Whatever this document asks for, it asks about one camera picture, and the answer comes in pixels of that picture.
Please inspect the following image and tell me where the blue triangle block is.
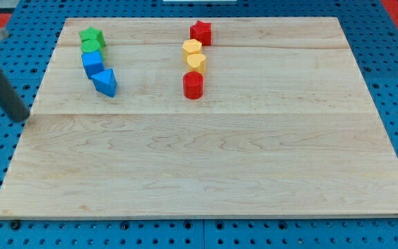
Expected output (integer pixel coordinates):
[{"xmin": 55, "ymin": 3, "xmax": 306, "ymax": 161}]
[{"xmin": 92, "ymin": 68, "xmax": 117, "ymax": 98}]

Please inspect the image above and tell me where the wooden board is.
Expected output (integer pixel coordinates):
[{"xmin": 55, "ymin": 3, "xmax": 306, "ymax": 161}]
[{"xmin": 0, "ymin": 17, "xmax": 398, "ymax": 221}]

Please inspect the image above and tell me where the red cylinder block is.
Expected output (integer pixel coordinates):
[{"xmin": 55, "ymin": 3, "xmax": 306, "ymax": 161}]
[{"xmin": 182, "ymin": 71, "xmax": 204, "ymax": 100}]

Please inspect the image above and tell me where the yellow heart block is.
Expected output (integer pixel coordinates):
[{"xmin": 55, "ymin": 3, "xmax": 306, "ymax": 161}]
[{"xmin": 187, "ymin": 53, "xmax": 207, "ymax": 73}]

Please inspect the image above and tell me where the yellow pentagon block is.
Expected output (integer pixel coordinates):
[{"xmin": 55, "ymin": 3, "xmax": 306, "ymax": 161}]
[{"xmin": 182, "ymin": 39, "xmax": 202, "ymax": 62}]

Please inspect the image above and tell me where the red star block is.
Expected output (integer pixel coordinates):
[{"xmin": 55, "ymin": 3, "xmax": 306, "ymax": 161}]
[{"xmin": 189, "ymin": 20, "xmax": 212, "ymax": 46}]

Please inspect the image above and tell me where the blue cube block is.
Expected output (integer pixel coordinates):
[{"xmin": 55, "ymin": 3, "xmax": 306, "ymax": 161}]
[{"xmin": 82, "ymin": 51, "xmax": 105, "ymax": 79}]

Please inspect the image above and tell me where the green cylinder block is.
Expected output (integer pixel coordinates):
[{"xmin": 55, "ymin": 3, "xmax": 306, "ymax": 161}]
[{"xmin": 81, "ymin": 39, "xmax": 102, "ymax": 53}]

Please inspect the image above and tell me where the green star block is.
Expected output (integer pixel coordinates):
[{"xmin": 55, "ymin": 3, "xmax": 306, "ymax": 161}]
[{"xmin": 79, "ymin": 26, "xmax": 106, "ymax": 48}]

